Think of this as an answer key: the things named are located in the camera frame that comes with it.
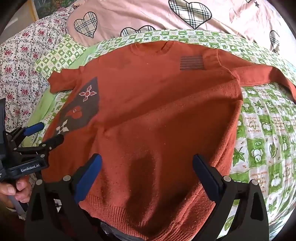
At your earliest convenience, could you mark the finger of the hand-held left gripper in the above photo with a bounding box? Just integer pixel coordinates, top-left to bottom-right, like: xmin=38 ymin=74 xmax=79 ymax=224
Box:
xmin=16 ymin=134 xmax=64 ymax=163
xmin=6 ymin=122 xmax=45 ymax=145

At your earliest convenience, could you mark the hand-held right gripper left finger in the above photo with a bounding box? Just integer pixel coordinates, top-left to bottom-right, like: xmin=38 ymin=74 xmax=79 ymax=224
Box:
xmin=24 ymin=153 xmax=104 ymax=241

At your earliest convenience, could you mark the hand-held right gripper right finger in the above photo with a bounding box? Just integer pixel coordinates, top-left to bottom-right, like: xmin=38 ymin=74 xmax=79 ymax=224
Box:
xmin=192 ymin=154 xmax=270 ymax=241

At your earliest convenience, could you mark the orange knit sweater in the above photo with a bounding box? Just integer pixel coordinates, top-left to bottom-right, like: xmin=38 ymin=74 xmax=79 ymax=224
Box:
xmin=42 ymin=40 xmax=296 ymax=240

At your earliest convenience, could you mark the person's left hand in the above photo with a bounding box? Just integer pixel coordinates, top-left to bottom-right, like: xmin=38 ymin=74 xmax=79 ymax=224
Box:
xmin=0 ymin=180 xmax=31 ymax=209

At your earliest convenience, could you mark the floral bed sheet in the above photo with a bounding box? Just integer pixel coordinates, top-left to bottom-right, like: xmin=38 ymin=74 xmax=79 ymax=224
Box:
xmin=0 ymin=5 xmax=77 ymax=132

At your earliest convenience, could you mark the green checked printed blanket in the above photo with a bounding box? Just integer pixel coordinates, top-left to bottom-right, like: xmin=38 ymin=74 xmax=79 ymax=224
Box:
xmin=21 ymin=29 xmax=296 ymax=239

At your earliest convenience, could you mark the framed picture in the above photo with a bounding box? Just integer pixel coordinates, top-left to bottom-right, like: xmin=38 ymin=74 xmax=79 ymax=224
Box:
xmin=22 ymin=0 xmax=77 ymax=22

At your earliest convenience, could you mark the pink heart print quilt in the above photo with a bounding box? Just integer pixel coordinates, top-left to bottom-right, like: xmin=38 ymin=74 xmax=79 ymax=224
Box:
xmin=67 ymin=0 xmax=292 ymax=50

